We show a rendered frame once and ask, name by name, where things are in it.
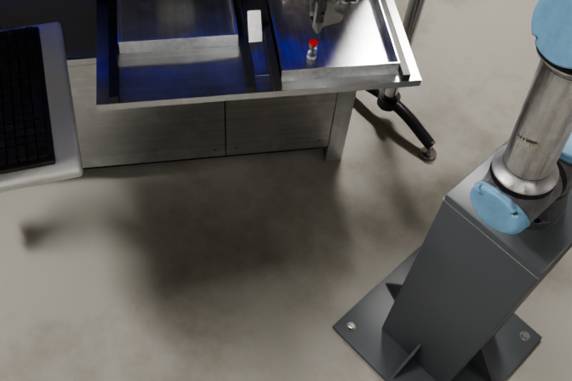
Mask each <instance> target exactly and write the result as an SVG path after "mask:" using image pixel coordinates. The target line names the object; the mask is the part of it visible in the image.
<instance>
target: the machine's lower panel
mask: <svg viewBox="0 0 572 381"><path fill-rule="evenodd" d="M66 61H67V67H68V72H69V78H70V84H71V95H72V101H73V107H74V112H75V118H76V124H77V135H78V141H79V147H80V152H81V158H82V165H83V168H93V167H103V166H112V165H123V164H132V163H142V162H161V161H170V160H180V159H190V158H199V157H209V156H225V155H227V156H228V155H237V154H248V153H257V152H267V151H286V150H295V149H305V148H315V147H324V146H328V142H329V134H330V129H331V125H332V120H333V115H334V111H335V102H336V98H337V94H338V93H326V94H305V95H294V96H283V97H272V98H261V99H250V100H228V101H225V104H224V101H217V102H206V103H195V104H184V105H163V106H152V107H141V108H129V109H118V110H107V111H98V110H97V106H96V57H93V58H80V59H67V60H66ZM225 111H226V147H225Z"/></svg>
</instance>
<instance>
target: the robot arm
mask: <svg viewBox="0 0 572 381"><path fill-rule="evenodd" d="M345 2H356V0H345ZM336 3H338V0H310V18H311V19H312V21H313V24H312V28H313V30H314V31H315V32H316V34H319V33H320V32H321V30H322V28H323V27H324V26H329V25H332V24H335V23H339V22H341V21H342V20H343V14H341V13H339V12H336V11H335V10H334V7H335V4H336ZM531 31H532V35H533V36H535V38H536V40H535V48H536V52H537V54H538V55H539V57H540V58H541V59H540V62H539V64H538V66H537V69H536V71H535V74H534V77H533V80H532V82H531V84H530V86H529V91H528V93H527V95H526V97H525V100H524V103H523V106H522V108H521V111H520V112H519V115H518V119H517V121H516V123H515V126H514V129H513V130H512V134H511V137H510V139H509V141H508V144H507V145H504V146H502V147H501V148H500V149H499V150H498V151H497V152H496V153H495V154H494V156H493V159H492V161H491V163H490V165H489V170H488V172H487V173H486V175H485V176H484V177H483V178H482V179H481V180H480V181H478V182H476V184H475V185H474V186H473V187H472V189H471V192H470V199H471V203H472V205H473V207H474V209H475V210H476V212H477V214H478V215H479V216H480V218H481V219H482V220H483V221H484V222H485V223H487V224H488V225H489V226H491V227H492V228H494V229H495V230H498V231H499V232H501V233H504V234H509V235H515V234H518V233H520V232H521V231H522V230H524V229H527V230H544V229H547V228H550V227H552V226H553V225H555V224H556V223H557V222H558V221H559V220H560V219H561V217H562V216H563V214H564V212H565V210H566V207H567V201H568V195H569V192H570V190H571V189H572V0H539V1H538V3H537V4H536V6H535V9H534V12H533V14H532V20H531Z"/></svg>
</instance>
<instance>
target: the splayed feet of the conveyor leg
mask: <svg viewBox="0 0 572 381"><path fill-rule="evenodd" d="M365 91H367V92H369V93H370V94H372V95H374V96H375V97H376V98H377V105H378V106H379V107H380V108H381V109H382V110H383V111H395V112H396V113H397V114H398V115H399V116H400V117H401V118H402V119H403V120H404V121H405V123H406V124H407V125H408V126H409V128H410V129H411V130H412V132H413V133H414V134H415V136H416V137H417V138H418V140H419V141H420V142H421V143H422V144H423V145H424V147H422V148H421V150H420V155H421V157H422V158H423V159H425V160H427V161H431V160H433V159H435V158H436V156H437V152H436V151H435V150H434V149H433V146H434V144H435V143H436V141H435V140H434V139H433V138H432V136H431V135H430V134H429V133H428V132H427V131H426V129H425V128H424V126H423V125H422V124H421V123H420V121H419V120H418V119H417V117H416V116H415V115H414V114H413V113H412V112H411V110H410V109H409V108H408V107H407V106H406V105H404V104H403V103H402V102H401V101H400V99H401V94H400V93H399V92H398V95H397V97H396V99H394V100H389V99H387V98H385V97H384V95H383V92H384V88H382V89H371V90H365Z"/></svg>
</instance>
